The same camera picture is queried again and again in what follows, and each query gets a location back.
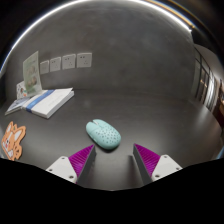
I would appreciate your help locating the ceiling light strip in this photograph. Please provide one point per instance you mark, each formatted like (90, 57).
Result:
(36, 24)

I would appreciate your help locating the glass partition with dark frame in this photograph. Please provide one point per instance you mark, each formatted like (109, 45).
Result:
(204, 78)

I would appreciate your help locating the grey patterned booklet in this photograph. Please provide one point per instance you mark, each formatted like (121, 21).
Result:
(15, 106)

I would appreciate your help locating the orange corgi-shaped mouse pad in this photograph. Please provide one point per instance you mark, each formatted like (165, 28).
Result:
(12, 141)

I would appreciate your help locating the small white printed card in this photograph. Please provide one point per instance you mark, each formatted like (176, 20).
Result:
(21, 90)

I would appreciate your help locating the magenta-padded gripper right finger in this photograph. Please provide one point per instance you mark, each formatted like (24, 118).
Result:
(163, 165)

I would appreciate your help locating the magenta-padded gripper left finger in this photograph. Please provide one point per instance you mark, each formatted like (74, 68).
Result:
(63, 166)

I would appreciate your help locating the green printed flyer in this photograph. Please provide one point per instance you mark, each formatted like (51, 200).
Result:
(32, 73)

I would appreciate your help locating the mint green spotted computer mouse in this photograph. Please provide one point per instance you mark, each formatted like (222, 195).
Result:
(104, 134)

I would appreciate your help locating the white book with blue band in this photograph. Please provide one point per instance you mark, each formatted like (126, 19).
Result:
(50, 101)

